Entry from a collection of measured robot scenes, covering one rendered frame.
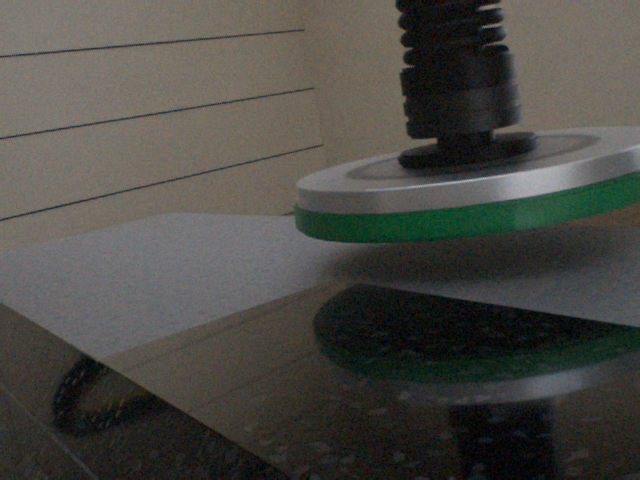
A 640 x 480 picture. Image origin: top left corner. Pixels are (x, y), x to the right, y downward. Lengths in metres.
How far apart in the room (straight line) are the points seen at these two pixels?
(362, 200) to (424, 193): 0.04
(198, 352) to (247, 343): 0.02
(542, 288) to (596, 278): 0.03
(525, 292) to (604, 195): 0.06
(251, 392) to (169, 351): 0.09
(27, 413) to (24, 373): 0.04
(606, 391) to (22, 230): 5.33
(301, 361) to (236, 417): 0.05
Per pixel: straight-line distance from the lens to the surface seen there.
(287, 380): 0.33
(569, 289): 0.40
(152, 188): 6.01
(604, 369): 0.30
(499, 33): 0.48
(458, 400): 0.28
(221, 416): 0.30
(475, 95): 0.46
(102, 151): 5.81
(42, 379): 0.46
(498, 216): 0.39
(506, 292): 0.40
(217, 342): 0.39
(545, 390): 0.29
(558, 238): 0.51
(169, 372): 0.37
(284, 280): 0.49
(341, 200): 0.42
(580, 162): 0.41
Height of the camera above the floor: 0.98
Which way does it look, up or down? 10 degrees down
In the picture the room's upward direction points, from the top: 9 degrees counter-clockwise
